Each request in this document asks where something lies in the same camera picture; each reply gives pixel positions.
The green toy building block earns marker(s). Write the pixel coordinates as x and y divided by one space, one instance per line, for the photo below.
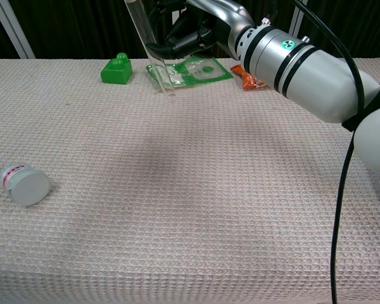
115 73

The white frame post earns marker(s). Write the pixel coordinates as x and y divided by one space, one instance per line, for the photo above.
14 28
299 16

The beige waffle tablecloth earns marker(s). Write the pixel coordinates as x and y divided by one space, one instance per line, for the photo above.
177 206

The white jar with red label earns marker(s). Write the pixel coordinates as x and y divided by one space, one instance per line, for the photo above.
27 188

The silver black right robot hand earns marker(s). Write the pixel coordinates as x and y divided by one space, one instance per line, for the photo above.
206 28

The green white plastic packet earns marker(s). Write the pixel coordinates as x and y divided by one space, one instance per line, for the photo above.
202 71

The dark green curtain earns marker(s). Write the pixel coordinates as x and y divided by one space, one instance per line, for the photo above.
82 25

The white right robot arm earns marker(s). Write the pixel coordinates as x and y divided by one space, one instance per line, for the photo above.
310 73

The orange white snack packet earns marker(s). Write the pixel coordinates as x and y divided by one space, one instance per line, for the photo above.
250 80

